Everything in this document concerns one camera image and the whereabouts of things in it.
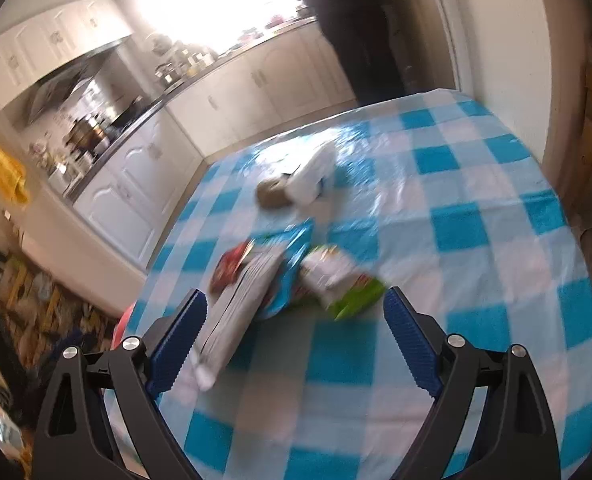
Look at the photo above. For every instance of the red plastic bucket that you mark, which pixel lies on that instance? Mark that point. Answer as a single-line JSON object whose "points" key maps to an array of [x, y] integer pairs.
{"points": [[121, 326]]}

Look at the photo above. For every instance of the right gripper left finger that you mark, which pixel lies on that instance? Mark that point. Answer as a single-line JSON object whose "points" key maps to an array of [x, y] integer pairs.
{"points": [[74, 438]]}

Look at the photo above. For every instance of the cluttered storage shelf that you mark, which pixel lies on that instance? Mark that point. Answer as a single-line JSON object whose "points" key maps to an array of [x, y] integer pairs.
{"points": [[39, 319]]}

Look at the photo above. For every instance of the person in black jacket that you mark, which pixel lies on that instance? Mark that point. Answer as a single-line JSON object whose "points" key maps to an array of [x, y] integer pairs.
{"points": [[358, 31]]}

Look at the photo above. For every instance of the blue snack bag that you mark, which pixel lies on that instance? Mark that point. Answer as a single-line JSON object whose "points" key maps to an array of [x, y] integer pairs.
{"points": [[296, 241]]}

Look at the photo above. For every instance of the clear plastic bottle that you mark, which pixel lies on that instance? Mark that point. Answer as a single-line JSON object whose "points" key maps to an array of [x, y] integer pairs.
{"points": [[305, 183]]}

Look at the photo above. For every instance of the grey mailer bag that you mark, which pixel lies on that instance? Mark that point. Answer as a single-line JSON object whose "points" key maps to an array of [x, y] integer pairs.
{"points": [[231, 314]]}

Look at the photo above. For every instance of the white upper cabinets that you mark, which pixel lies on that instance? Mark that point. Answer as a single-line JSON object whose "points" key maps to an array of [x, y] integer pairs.
{"points": [[35, 48]]}

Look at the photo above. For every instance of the range hood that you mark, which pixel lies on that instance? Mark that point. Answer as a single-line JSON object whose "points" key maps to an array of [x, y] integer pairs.
{"points": [[54, 89]]}

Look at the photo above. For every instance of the brown kiwi fruit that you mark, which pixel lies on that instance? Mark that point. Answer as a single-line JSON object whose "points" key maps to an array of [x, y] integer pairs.
{"points": [[271, 193]]}

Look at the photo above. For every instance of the red snack wrapper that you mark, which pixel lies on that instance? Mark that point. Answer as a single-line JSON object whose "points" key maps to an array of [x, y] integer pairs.
{"points": [[228, 267]]}

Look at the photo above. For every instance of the blue checkered tablecloth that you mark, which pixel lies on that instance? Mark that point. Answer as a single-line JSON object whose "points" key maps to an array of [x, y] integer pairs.
{"points": [[430, 193]]}

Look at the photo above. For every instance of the green white snack bag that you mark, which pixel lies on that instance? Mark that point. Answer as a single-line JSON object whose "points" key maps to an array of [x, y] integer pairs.
{"points": [[329, 278]]}

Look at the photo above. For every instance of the yellow hanging towel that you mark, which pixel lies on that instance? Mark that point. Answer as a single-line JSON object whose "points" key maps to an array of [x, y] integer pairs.
{"points": [[13, 180]]}

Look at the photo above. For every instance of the white kitchen cabinets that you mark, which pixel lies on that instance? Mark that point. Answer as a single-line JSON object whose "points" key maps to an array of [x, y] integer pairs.
{"points": [[130, 193]]}

